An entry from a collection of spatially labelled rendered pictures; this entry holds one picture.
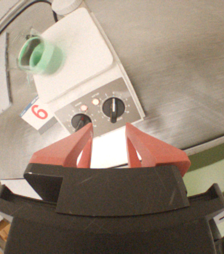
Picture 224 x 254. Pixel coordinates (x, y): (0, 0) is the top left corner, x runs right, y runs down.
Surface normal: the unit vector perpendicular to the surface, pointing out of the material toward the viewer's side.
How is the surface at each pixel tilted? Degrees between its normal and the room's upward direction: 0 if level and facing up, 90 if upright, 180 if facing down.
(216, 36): 0
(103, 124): 30
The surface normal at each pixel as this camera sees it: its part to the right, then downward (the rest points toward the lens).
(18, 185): -0.24, 0.14
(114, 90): -0.01, 0.58
